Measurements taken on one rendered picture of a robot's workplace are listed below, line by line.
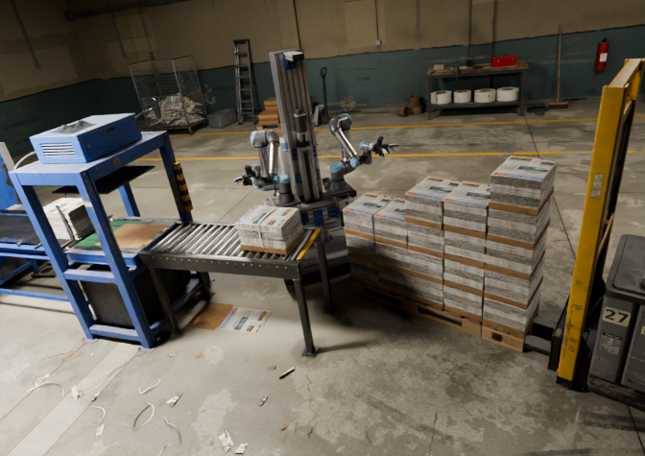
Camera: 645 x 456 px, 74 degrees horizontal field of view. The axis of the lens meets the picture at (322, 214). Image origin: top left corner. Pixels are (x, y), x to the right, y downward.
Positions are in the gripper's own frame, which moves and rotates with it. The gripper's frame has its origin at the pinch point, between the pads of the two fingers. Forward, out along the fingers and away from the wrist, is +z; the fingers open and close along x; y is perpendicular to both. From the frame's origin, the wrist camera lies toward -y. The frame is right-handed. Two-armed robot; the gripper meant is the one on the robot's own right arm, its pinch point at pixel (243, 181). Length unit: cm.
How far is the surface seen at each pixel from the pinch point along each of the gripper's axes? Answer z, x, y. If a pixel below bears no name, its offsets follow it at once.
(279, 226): 33, -35, 16
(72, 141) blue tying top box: 25, 111, -32
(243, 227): 26.8, -7.3, 22.8
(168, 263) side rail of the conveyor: 30, 54, 59
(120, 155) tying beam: 8, 89, -18
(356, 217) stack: -24, -84, 35
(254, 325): 16, -6, 123
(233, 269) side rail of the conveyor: 39, -2, 51
